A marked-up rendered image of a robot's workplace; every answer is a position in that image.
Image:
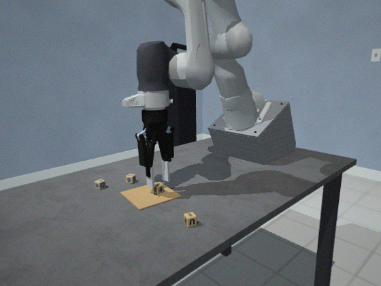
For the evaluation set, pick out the tan flat mat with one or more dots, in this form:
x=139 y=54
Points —
x=143 y=197

